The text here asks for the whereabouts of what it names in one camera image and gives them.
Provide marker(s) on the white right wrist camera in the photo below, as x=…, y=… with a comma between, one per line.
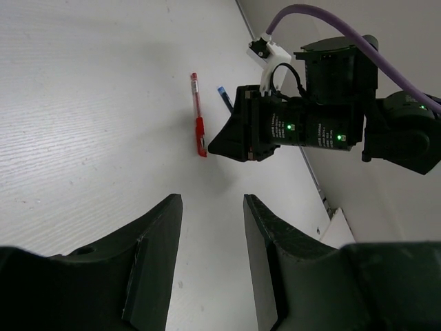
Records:
x=268, y=55

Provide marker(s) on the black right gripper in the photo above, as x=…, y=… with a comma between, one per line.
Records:
x=259, y=125

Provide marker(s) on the red gel pen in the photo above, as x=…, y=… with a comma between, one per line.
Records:
x=199, y=123

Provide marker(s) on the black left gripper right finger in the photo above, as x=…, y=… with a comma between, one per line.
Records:
x=300, y=283

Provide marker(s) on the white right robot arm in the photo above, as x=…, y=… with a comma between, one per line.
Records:
x=343, y=110

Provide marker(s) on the purple gel pen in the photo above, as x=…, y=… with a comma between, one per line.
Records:
x=226, y=99

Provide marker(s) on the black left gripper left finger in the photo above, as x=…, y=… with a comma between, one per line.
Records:
x=122, y=281

